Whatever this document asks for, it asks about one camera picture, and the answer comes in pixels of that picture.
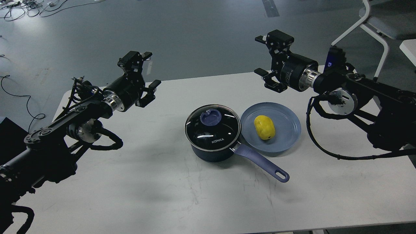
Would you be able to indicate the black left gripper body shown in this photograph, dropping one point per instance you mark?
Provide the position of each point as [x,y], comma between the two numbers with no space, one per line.
[127,90]

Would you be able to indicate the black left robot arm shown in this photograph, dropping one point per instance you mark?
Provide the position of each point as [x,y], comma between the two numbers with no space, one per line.
[52,152]

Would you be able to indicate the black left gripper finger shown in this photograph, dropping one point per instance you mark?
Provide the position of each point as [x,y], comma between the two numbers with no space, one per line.
[133,61]
[147,94]

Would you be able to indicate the blue plate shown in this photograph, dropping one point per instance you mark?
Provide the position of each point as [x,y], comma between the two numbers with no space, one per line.
[286,123]

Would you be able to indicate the glass lid with blue knob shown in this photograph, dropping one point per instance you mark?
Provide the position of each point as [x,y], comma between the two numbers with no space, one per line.
[212,128]

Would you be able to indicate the white table corner at right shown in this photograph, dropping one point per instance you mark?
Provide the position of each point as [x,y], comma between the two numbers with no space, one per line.
[408,47]

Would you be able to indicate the dark blue saucepan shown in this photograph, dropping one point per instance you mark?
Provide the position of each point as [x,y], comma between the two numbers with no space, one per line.
[246,152]

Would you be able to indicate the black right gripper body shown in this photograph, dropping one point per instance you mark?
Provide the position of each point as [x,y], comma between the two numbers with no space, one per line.
[294,70]

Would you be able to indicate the white chair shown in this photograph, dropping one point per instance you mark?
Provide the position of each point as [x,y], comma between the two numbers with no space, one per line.
[393,18]

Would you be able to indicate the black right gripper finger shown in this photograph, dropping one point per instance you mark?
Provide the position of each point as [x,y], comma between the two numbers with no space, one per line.
[276,41]
[269,82]

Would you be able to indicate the black box at left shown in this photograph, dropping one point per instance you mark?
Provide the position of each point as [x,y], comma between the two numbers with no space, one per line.
[11,140]

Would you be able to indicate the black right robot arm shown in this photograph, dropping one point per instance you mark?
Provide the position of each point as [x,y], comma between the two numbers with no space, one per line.
[385,113]

